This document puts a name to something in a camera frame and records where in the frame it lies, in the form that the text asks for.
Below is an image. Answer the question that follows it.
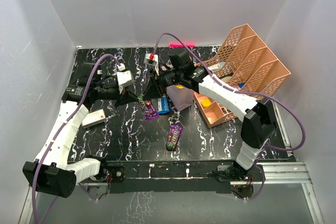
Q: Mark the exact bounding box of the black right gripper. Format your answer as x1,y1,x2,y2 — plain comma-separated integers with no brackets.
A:
143,67,183,100

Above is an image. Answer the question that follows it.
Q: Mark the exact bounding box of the blue oreo snack pack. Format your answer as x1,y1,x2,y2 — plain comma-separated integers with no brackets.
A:
157,96,170,115

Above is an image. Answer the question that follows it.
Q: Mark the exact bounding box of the purple m&m's bag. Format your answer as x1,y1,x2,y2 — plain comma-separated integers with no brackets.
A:
165,124,183,151
138,95,160,121

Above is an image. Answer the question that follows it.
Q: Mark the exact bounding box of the lilac paper bag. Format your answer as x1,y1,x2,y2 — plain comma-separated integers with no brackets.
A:
166,85,194,111

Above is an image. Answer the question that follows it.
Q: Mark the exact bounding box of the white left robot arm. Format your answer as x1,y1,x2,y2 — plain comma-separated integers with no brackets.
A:
23,63,137,198

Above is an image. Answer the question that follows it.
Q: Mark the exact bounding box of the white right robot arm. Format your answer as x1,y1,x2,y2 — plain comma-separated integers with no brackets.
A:
142,52,276,180

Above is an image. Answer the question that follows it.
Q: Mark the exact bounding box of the white cardboard box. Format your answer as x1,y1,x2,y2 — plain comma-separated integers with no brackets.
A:
81,109,106,129

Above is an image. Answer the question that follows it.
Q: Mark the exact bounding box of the pink tape marker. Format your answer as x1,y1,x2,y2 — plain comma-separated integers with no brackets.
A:
169,42,195,48

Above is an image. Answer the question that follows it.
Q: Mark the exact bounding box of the white blue blister pack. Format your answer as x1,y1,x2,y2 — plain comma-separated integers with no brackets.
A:
209,61,225,72

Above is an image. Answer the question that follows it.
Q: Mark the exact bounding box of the peach plastic desk organizer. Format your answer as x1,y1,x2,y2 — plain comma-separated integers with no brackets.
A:
193,24,291,128

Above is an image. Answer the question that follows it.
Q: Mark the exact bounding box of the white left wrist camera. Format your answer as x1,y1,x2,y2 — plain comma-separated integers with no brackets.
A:
116,63,134,92

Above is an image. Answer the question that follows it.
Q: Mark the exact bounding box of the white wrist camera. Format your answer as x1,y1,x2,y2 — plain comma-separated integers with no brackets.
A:
116,63,134,92
144,53,159,75

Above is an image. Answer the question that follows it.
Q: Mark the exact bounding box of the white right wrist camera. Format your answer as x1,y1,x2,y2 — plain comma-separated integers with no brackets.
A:
144,53,159,75

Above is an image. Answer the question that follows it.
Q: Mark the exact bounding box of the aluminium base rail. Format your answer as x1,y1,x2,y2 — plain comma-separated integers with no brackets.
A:
20,160,324,223

